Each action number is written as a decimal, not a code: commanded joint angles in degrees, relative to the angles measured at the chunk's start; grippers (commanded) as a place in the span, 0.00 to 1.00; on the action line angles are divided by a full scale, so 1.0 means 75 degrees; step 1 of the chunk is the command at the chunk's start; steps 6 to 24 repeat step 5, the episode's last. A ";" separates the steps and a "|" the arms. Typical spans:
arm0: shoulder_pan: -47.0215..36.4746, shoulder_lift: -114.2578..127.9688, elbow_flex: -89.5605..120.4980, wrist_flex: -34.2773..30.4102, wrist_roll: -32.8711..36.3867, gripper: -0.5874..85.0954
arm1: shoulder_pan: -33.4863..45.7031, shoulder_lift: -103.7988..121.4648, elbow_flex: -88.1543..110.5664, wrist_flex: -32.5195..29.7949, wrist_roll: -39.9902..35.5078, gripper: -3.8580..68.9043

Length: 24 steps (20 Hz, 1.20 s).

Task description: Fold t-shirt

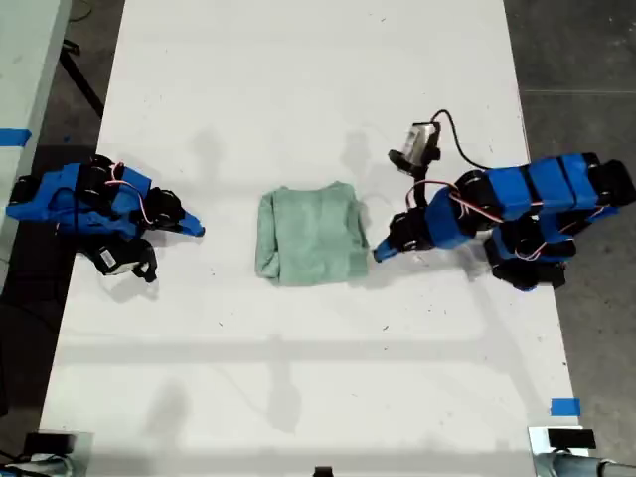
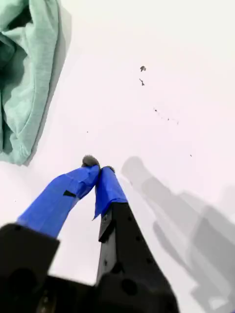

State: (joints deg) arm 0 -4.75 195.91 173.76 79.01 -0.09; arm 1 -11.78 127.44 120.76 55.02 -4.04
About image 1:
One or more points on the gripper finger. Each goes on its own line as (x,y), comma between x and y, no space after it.
(189,234)
(387,255)
(387,247)
(191,222)

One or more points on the pale green T-shirt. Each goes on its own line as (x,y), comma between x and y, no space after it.
(313,238)

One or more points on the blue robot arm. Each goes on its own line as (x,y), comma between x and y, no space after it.
(536,184)
(59,199)

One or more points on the black stand bar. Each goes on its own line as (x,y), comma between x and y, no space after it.
(79,79)

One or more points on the blue tape strip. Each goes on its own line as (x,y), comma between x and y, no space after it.
(15,136)

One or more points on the pale side table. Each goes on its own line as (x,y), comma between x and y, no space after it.
(25,59)

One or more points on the blue tape square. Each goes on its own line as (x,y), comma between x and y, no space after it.
(565,407)

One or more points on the white metal plate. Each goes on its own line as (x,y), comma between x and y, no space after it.
(536,439)

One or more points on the small black box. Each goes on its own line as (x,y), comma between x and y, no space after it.
(571,439)
(47,443)

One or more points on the grey metal tube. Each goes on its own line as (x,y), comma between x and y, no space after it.
(571,467)

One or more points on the camera black stalk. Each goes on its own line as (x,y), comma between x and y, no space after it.
(421,186)
(151,258)

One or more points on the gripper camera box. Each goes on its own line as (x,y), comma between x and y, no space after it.
(114,258)
(420,141)

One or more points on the small black mount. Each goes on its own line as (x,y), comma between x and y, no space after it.
(323,472)

